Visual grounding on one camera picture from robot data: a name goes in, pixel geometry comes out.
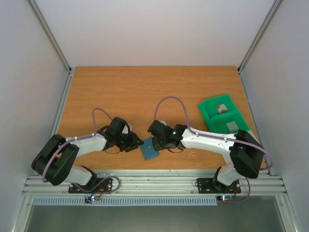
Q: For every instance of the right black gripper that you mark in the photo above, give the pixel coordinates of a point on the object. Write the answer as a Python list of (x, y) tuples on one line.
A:
[(158, 142)]

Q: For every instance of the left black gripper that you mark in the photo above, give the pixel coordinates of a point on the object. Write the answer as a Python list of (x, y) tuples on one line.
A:
[(133, 144)]

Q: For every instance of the blue card holder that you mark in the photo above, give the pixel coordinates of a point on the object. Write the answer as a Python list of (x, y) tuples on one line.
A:
[(148, 149)]

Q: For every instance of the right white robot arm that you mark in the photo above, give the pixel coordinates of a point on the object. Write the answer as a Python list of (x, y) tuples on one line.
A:
[(242, 153)]

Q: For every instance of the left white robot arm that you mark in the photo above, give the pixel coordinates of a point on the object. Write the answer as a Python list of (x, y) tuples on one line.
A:
[(55, 162)]

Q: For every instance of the red white card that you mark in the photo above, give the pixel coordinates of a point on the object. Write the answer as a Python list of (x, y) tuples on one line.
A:
[(222, 109)]

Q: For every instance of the grey card in bin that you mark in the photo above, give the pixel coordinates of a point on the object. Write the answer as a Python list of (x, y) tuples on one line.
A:
[(232, 126)]

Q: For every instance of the left circuit board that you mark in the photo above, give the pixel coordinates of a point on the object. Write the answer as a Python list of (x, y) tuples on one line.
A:
[(93, 198)]

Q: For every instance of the circuit board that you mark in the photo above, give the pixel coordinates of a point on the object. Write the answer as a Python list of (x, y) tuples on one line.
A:
[(225, 198), (93, 198)]

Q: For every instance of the green bin far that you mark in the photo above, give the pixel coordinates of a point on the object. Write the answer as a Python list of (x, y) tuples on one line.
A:
[(209, 110)]

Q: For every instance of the right circuit board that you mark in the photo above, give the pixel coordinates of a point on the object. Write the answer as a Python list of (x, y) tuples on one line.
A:
[(225, 198)]

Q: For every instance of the white tray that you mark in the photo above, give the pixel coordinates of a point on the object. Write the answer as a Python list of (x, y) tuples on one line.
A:
[(252, 134)]

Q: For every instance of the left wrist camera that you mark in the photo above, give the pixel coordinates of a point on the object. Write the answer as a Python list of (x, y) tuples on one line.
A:
[(127, 128)]

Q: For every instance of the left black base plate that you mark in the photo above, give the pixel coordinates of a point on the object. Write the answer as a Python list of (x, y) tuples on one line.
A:
[(93, 186)]

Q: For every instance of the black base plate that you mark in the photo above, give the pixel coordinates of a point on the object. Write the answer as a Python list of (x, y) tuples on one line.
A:
[(208, 185), (93, 186)]

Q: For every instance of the grey slotted cable duct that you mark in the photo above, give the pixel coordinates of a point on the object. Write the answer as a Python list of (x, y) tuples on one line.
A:
[(127, 201)]

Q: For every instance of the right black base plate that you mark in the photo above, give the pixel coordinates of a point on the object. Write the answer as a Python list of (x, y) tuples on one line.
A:
[(208, 185)]

